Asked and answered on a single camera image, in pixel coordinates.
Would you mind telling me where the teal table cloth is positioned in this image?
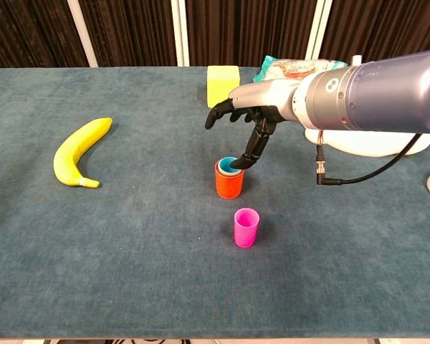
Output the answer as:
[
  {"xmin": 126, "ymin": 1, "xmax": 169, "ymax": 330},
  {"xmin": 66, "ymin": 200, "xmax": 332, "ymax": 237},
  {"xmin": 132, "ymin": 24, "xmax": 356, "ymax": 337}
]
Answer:
[{"xmin": 0, "ymin": 65, "xmax": 430, "ymax": 340}]

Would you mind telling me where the yellow cube block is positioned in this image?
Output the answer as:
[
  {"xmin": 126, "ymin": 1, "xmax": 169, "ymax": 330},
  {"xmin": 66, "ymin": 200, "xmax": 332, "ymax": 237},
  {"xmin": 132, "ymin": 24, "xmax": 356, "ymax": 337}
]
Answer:
[{"xmin": 206, "ymin": 64, "xmax": 242, "ymax": 110}]

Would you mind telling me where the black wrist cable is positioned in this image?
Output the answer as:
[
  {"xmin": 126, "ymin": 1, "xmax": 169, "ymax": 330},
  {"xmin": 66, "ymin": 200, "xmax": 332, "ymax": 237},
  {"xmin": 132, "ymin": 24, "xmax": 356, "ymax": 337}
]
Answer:
[{"xmin": 315, "ymin": 130, "xmax": 423, "ymax": 186}]

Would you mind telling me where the dark brown partition panel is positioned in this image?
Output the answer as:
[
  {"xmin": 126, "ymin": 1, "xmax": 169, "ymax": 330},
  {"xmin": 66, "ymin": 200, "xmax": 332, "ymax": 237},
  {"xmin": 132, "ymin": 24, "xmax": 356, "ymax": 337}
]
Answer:
[
  {"xmin": 184, "ymin": 0, "xmax": 318, "ymax": 68},
  {"xmin": 77, "ymin": 0, "xmax": 182, "ymax": 68},
  {"xmin": 320, "ymin": 0, "xmax": 430, "ymax": 68},
  {"xmin": 0, "ymin": 0, "xmax": 90, "ymax": 69}
]

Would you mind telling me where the blue plastic cup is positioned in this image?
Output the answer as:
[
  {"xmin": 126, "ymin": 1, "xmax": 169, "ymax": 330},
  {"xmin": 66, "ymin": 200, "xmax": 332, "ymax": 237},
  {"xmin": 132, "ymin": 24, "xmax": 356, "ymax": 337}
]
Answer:
[{"xmin": 218, "ymin": 156, "xmax": 242, "ymax": 175}]

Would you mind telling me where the pink plastic cup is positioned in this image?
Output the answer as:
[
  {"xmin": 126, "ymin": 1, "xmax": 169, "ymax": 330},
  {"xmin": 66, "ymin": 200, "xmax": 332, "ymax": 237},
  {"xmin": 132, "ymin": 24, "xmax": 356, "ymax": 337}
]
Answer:
[{"xmin": 234, "ymin": 207, "xmax": 261, "ymax": 249}]

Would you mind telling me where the white partition frame post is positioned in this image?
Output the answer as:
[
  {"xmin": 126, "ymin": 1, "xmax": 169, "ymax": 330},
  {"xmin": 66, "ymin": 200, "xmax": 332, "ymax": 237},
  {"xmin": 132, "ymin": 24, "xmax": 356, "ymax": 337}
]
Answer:
[
  {"xmin": 170, "ymin": 0, "xmax": 191, "ymax": 67},
  {"xmin": 66, "ymin": 0, "xmax": 99, "ymax": 68},
  {"xmin": 304, "ymin": 0, "xmax": 334, "ymax": 62}
]

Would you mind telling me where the orange plastic cup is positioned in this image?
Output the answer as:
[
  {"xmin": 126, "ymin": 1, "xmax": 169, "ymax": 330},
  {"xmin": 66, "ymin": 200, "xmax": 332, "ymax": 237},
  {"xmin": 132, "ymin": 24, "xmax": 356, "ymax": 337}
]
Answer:
[{"xmin": 214, "ymin": 160, "xmax": 245, "ymax": 199}]

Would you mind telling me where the teal snack packet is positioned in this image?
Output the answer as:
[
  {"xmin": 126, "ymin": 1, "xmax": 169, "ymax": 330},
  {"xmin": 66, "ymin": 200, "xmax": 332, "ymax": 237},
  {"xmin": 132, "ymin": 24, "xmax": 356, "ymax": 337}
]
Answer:
[{"xmin": 252, "ymin": 54, "xmax": 348, "ymax": 84}]

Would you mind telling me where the white fish toy board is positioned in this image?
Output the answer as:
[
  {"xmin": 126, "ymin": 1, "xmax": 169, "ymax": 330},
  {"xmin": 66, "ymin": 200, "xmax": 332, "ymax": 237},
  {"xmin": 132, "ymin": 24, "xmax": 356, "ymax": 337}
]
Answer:
[{"xmin": 304, "ymin": 127, "xmax": 430, "ymax": 158}]

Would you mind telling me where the yellow toy banana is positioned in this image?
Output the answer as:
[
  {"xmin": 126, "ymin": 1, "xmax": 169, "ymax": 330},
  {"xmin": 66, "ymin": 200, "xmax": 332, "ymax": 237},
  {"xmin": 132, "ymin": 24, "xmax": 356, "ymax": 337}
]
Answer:
[{"xmin": 53, "ymin": 117, "xmax": 113, "ymax": 189}]

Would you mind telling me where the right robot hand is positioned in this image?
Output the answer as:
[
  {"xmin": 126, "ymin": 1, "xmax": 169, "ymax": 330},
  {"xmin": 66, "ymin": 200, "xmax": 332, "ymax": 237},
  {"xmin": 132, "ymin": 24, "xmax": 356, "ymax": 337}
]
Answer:
[{"xmin": 204, "ymin": 78, "xmax": 302, "ymax": 171}]

